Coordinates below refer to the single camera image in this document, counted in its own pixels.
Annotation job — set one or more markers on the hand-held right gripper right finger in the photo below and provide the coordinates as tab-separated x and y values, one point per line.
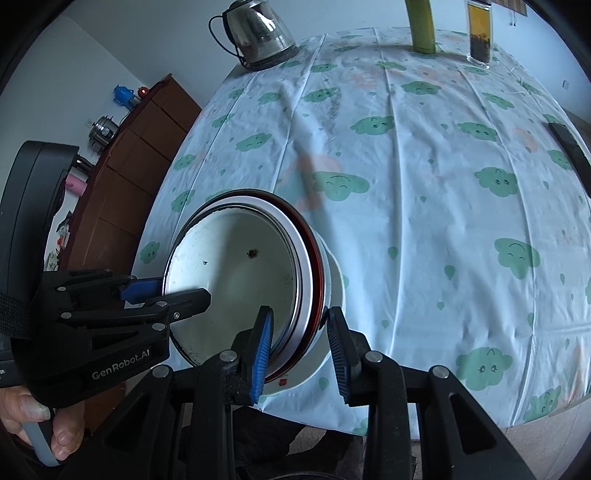
339	357

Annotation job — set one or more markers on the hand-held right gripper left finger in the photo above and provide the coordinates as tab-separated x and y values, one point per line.
261	355

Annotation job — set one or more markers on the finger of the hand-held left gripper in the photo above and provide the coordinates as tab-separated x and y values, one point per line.
141	290
184	302

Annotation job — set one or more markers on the white enamel bowl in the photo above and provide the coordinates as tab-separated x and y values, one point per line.
231	277

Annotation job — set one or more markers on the white plate with red flowers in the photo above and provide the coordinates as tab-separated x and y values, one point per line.
334	286

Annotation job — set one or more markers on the red plastic bowl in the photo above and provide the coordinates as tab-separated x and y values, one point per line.
318	281

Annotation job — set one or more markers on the person's left hand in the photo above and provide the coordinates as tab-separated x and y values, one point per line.
64	429

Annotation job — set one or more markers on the person's dark trousers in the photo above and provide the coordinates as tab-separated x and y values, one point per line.
286	443

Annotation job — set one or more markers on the pink thermos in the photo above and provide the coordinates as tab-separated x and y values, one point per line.
76	185

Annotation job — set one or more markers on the brown wooden sideboard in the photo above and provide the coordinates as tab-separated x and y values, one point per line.
129	161

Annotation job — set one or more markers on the black thermos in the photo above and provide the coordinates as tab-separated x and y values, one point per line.
84	165

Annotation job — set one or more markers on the steel pressure cooker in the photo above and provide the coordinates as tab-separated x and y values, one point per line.
102	131

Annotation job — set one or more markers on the green cloud print tablecloth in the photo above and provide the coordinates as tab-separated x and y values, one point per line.
415	184

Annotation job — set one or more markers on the blue plastic jug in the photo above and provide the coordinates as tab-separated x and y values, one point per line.
123	96

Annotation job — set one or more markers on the stainless steel electric kettle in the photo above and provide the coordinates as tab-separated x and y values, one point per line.
258	32

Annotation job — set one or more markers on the black remote control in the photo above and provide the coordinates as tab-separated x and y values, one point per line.
570	143

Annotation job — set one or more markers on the green bottle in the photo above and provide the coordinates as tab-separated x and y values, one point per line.
422	27

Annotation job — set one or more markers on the clear tea bottle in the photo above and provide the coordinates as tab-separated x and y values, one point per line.
479	37

